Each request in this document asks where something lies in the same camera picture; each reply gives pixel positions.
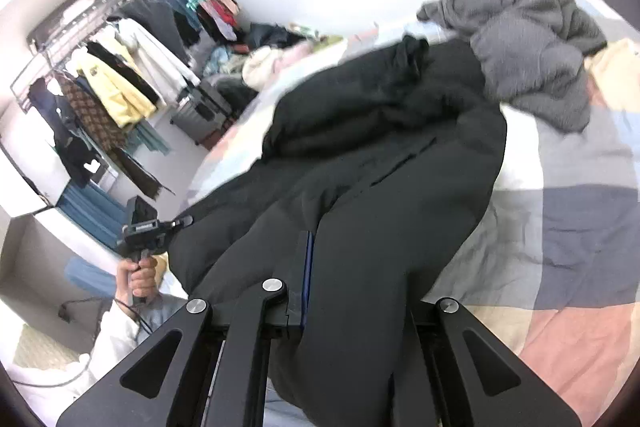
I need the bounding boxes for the dark grey hanging pants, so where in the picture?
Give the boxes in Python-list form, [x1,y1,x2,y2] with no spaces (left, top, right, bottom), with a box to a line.
[122,0,201,48]

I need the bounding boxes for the person's left forearm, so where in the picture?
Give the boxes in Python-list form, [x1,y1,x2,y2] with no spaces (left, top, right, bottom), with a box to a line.
[89,301,147,385]

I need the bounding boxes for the grey suitcase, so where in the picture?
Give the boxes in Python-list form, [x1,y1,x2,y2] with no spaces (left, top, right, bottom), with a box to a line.
[170,82,234,144]

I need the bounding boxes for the metal clothes rack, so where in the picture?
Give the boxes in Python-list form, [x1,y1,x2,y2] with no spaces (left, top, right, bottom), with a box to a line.
[10,0,193,110]

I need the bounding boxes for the grey fleece garment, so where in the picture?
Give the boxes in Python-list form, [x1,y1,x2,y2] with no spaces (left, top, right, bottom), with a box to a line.
[416,0,608,134]

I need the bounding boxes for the person's left hand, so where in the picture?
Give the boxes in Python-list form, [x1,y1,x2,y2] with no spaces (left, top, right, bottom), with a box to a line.
[117,256,160,304]

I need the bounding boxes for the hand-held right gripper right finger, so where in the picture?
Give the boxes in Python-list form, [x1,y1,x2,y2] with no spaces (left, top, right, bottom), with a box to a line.
[390,297,583,427]

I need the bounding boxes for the black puffer jacket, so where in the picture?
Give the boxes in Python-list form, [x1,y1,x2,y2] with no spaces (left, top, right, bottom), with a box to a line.
[167,34,508,427]

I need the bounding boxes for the brown patterned scarf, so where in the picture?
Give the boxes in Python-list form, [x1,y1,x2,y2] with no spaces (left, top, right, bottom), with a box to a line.
[54,74,132,154]

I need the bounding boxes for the cream fleece garment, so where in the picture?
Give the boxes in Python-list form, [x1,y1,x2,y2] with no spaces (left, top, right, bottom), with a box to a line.
[242,47,282,90]

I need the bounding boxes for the white hoodie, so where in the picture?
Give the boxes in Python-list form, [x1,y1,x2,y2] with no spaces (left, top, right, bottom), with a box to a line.
[117,18,201,108]

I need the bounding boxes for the blue cloth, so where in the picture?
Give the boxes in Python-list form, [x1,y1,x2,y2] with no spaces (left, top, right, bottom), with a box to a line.
[56,184,132,252]

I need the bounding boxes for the light blue clothes pile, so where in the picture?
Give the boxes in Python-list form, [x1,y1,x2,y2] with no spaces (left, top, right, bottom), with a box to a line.
[202,47,247,78]

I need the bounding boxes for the teal hanging cloth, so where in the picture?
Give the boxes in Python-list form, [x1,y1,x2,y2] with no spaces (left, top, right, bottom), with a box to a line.
[122,121,172,158]

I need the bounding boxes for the yellow fleece jacket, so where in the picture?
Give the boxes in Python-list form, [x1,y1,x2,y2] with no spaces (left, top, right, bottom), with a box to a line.
[75,49,157,128]

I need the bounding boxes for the black jacket pile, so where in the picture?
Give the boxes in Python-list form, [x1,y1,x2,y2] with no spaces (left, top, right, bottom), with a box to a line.
[245,23,297,50]

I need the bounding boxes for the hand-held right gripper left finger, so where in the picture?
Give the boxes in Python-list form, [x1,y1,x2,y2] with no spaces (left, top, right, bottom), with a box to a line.
[55,229,316,427]

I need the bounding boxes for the navy hanging garment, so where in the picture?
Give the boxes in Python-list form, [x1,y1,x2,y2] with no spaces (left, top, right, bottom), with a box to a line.
[27,77,108,188]

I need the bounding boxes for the black cable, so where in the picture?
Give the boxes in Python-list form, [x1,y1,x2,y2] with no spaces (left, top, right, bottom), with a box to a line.
[113,298,152,336]

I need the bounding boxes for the person's blue jeans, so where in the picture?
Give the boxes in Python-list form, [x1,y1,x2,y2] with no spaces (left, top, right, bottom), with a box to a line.
[134,294,190,344]

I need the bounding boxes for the black hanging garment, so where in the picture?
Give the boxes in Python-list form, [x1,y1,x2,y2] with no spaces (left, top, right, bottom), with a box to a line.
[87,41,153,90]

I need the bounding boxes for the bed with patchwork quilt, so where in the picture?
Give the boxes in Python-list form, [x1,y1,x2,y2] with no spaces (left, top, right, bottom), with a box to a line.
[187,0,640,427]

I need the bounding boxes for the teal clip hanger with clothes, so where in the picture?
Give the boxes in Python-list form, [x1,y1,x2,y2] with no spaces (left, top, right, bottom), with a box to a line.
[187,0,242,42]

